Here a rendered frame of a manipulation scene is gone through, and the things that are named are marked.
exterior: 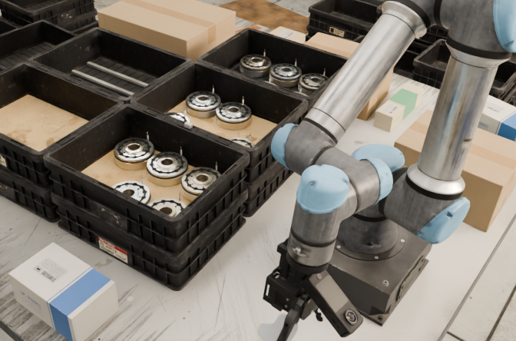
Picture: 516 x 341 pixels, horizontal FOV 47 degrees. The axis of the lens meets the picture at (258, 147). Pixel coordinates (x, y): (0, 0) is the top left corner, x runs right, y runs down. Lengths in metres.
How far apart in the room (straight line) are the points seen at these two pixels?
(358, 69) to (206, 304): 0.65
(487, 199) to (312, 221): 0.81
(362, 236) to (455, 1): 0.56
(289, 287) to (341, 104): 0.33
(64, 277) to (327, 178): 0.69
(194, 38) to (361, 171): 1.19
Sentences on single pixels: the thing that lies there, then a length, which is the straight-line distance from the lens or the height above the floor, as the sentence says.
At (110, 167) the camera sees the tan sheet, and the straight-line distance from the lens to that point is 1.57.
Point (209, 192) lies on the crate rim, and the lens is 1.32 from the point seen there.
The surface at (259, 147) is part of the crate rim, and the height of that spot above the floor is 0.93.
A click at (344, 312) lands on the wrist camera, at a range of 1.01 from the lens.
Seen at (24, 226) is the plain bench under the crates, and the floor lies 0.70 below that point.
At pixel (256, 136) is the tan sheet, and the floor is 0.83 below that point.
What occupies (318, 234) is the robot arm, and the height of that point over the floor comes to 1.14.
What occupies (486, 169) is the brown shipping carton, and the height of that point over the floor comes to 0.86.
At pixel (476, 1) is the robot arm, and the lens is 1.09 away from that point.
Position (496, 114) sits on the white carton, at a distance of 2.03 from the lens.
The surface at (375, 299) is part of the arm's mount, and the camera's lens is 1.36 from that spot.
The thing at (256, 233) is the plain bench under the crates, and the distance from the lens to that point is 1.56.
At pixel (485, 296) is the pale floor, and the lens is 2.54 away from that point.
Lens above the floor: 1.78
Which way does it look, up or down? 36 degrees down
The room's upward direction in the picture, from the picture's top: 3 degrees clockwise
